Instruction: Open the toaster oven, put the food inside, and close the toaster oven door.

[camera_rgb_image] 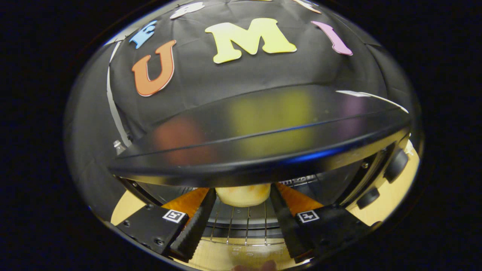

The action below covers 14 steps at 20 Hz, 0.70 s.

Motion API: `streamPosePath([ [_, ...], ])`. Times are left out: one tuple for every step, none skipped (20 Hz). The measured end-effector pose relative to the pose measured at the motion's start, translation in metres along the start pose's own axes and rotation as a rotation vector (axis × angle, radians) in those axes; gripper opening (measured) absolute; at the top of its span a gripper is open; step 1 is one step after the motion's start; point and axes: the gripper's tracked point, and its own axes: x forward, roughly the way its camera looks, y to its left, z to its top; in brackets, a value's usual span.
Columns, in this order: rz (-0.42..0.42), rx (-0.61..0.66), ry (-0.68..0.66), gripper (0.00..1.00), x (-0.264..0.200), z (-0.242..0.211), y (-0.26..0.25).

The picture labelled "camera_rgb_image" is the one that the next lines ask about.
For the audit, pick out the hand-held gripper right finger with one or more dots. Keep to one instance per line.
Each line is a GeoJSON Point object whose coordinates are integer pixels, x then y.
{"type": "Point", "coordinates": [290, 226]}

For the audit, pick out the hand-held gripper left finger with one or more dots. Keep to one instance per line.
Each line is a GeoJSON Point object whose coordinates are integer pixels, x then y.
{"type": "Point", "coordinates": [194, 229]}

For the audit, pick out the round yellow bread bun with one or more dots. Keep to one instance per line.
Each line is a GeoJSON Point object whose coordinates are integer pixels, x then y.
{"type": "Point", "coordinates": [243, 195]}

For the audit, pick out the black toaster oven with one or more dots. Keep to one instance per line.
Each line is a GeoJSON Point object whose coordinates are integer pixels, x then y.
{"type": "Point", "coordinates": [244, 150]}

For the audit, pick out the green label water bottle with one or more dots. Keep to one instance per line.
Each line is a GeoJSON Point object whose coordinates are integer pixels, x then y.
{"type": "Point", "coordinates": [119, 147]}

